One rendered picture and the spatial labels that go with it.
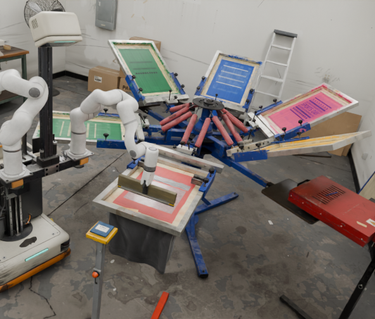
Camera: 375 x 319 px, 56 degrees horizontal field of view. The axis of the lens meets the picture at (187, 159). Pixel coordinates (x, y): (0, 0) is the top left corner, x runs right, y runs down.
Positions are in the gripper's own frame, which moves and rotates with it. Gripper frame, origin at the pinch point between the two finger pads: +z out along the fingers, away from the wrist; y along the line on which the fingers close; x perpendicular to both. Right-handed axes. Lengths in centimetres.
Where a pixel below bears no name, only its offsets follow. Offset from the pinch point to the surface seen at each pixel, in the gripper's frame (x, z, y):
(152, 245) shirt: 10.7, 38.0, 2.9
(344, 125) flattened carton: 175, 58, -452
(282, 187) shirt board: 83, 15, -84
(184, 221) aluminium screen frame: 28.3, 10.8, 3.4
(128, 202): -11.3, 14.7, -1.1
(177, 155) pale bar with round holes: -3, 7, -68
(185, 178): 12, 15, -51
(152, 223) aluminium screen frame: 12.0, 11.9, 13.7
